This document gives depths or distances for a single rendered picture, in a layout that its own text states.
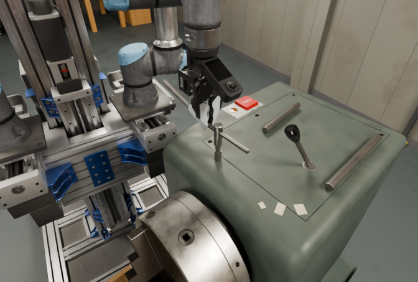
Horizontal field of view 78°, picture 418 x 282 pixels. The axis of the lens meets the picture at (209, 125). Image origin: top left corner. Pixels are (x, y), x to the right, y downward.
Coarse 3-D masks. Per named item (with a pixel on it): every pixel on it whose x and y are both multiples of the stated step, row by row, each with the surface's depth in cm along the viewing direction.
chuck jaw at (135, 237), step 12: (144, 216) 63; (144, 228) 60; (132, 240) 57; (144, 240) 59; (144, 252) 58; (156, 252) 60; (132, 264) 57; (144, 264) 58; (156, 264) 60; (132, 276) 57; (144, 276) 58
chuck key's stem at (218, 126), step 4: (216, 124) 63; (220, 124) 63; (216, 128) 62; (220, 128) 62; (216, 132) 63; (216, 136) 64; (220, 136) 64; (216, 140) 64; (220, 140) 65; (216, 144) 65; (220, 144) 65; (216, 148) 67; (220, 148) 67; (216, 152) 67; (220, 152) 68; (216, 156) 68; (220, 156) 69; (216, 160) 69
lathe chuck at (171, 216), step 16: (160, 208) 62; (176, 208) 60; (160, 224) 57; (176, 224) 56; (192, 224) 56; (160, 240) 53; (176, 240) 53; (208, 240) 54; (160, 256) 60; (176, 256) 51; (192, 256) 52; (208, 256) 53; (224, 256) 54; (176, 272) 54; (192, 272) 51; (208, 272) 52; (224, 272) 53
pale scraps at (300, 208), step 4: (260, 204) 58; (280, 204) 58; (300, 204) 58; (276, 208) 57; (280, 208) 57; (284, 208) 57; (296, 208) 57; (300, 208) 57; (304, 208) 57; (276, 212) 56; (280, 212) 56; (300, 212) 56; (304, 212) 56
